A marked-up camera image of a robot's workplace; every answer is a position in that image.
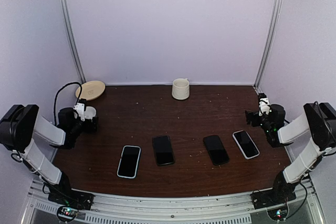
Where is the cream textured mug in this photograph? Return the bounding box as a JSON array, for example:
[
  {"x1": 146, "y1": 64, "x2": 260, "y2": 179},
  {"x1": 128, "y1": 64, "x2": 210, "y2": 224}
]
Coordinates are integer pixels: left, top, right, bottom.
[{"x1": 172, "y1": 78, "x2": 190, "y2": 100}]

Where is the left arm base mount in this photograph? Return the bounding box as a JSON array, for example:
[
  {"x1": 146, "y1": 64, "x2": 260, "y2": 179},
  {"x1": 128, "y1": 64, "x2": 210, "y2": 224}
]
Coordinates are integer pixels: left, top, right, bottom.
[{"x1": 48, "y1": 191, "x2": 94, "y2": 210}]

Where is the phone in light-blue case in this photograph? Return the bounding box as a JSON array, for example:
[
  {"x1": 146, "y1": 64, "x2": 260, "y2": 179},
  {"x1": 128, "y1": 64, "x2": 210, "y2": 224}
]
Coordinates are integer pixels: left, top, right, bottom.
[{"x1": 117, "y1": 145, "x2": 141, "y2": 179}]

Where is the white patterned bowl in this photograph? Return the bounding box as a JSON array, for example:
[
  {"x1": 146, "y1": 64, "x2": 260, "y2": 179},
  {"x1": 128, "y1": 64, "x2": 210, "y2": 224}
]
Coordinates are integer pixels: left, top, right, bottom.
[{"x1": 81, "y1": 106, "x2": 97, "y2": 121}]

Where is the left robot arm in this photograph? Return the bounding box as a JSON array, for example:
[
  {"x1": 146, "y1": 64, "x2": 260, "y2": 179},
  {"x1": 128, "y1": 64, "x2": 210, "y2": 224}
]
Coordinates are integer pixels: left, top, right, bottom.
[{"x1": 1, "y1": 103, "x2": 98, "y2": 205}]

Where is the beige ceramic plate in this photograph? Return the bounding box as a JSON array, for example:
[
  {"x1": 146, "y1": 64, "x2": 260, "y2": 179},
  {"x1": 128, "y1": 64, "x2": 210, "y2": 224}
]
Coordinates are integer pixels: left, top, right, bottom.
[{"x1": 75, "y1": 80, "x2": 106, "y2": 101}]

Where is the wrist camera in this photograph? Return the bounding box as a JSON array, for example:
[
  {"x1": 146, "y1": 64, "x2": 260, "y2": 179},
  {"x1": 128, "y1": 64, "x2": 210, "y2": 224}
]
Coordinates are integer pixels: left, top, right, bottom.
[
  {"x1": 73, "y1": 99, "x2": 87, "y2": 121},
  {"x1": 258, "y1": 93, "x2": 271, "y2": 116}
]

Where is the right aluminium corner post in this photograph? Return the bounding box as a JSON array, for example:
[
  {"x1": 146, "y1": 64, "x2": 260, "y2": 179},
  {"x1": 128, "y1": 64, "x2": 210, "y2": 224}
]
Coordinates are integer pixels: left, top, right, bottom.
[{"x1": 254, "y1": 0, "x2": 283, "y2": 93}]

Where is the black phone centre left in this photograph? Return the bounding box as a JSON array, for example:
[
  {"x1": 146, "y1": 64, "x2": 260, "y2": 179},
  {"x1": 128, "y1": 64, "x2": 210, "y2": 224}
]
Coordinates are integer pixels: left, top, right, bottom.
[{"x1": 152, "y1": 135, "x2": 175, "y2": 166}]

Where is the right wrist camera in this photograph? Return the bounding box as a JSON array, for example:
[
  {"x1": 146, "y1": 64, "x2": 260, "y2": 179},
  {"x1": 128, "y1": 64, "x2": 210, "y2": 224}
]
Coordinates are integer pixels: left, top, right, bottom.
[{"x1": 258, "y1": 93, "x2": 271, "y2": 116}]

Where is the left aluminium corner post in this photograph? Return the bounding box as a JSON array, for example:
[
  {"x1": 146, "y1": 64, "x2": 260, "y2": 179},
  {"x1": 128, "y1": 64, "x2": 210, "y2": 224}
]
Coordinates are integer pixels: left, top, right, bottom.
[{"x1": 60, "y1": 0, "x2": 86, "y2": 83}]

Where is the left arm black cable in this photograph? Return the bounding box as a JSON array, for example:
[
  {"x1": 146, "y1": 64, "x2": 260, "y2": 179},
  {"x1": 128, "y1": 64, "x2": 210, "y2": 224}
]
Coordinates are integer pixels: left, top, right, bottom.
[{"x1": 54, "y1": 82, "x2": 82, "y2": 124}]

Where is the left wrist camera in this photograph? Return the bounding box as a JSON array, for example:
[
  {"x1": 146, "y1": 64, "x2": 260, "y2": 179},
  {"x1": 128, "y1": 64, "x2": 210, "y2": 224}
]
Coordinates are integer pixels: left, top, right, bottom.
[{"x1": 73, "y1": 99, "x2": 87, "y2": 121}]

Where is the lilac silicone phone case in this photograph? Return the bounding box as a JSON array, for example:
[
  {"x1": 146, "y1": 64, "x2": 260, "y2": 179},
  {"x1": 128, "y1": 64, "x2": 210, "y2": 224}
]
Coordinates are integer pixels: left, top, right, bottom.
[{"x1": 232, "y1": 130, "x2": 260, "y2": 159}]

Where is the black phone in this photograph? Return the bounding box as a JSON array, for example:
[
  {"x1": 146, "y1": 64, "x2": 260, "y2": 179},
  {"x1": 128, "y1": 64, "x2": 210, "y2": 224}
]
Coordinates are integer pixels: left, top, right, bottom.
[
  {"x1": 152, "y1": 135, "x2": 175, "y2": 166},
  {"x1": 203, "y1": 135, "x2": 230, "y2": 166}
]

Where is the aluminium corner post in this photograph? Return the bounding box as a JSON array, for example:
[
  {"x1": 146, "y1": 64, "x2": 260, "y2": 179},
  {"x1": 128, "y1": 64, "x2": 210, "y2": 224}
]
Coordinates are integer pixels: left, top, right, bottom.
[
  {"x1": 60, "y1": 0, "x2": 86, "y2": 83},
  {"x1": 254, "y1": 0, "x2": 283, "y2": 93}
]

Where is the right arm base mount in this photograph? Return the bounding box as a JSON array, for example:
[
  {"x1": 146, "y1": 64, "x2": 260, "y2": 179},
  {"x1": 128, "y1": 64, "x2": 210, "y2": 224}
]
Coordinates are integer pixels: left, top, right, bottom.
[{"x1": 250, "y1": 189, "x2": 296, "y2": 209}]

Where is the black phone centre right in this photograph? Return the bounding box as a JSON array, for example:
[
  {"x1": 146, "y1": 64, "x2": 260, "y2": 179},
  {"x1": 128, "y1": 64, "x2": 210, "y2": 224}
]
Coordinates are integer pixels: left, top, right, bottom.
[{"x1": 203, "y1": 135, "x2": 230, "y2": 166}]

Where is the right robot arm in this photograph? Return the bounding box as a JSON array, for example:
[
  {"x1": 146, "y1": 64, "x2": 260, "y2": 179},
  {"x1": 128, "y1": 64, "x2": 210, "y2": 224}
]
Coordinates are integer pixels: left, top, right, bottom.
[{"x1": 245, "y1": 99, "x2": 335, "y2": 204}]

